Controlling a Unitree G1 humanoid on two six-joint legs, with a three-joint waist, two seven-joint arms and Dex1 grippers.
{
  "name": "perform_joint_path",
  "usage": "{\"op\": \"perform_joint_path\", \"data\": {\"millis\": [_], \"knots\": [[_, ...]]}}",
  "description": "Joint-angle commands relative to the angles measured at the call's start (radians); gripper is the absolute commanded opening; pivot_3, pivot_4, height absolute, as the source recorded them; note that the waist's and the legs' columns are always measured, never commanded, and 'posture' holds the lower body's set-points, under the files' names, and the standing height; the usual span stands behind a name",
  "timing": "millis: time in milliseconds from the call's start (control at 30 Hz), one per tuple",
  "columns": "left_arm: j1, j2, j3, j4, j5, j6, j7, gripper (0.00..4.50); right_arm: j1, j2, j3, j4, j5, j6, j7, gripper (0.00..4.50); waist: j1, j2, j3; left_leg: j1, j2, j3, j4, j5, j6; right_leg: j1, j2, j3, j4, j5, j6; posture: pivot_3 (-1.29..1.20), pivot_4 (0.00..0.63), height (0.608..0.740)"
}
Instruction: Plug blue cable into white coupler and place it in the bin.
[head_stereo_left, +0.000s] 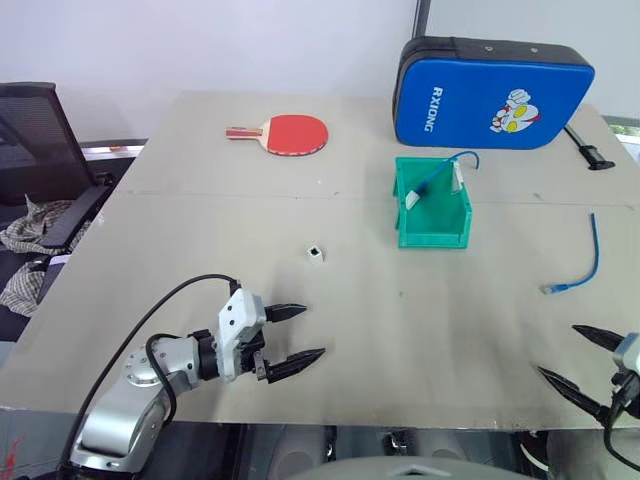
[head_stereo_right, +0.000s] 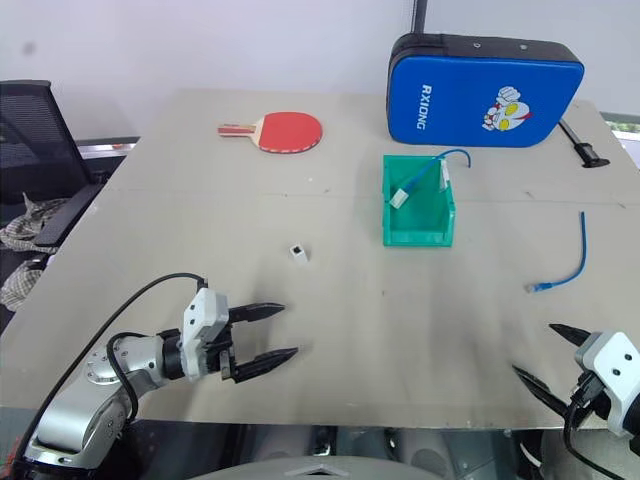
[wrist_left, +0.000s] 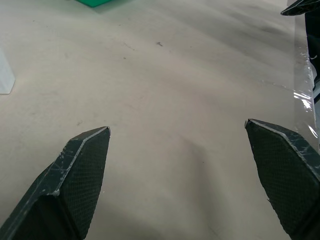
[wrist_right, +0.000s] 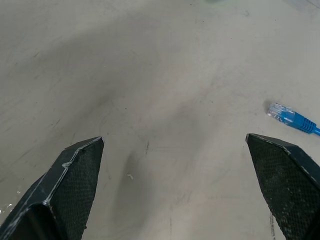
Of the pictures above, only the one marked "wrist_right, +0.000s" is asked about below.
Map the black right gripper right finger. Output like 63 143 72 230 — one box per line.
245 133 320 240

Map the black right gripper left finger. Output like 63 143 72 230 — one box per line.
0 136 105 240

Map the blue ethernet cable plug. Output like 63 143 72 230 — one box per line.
266 101 320 137

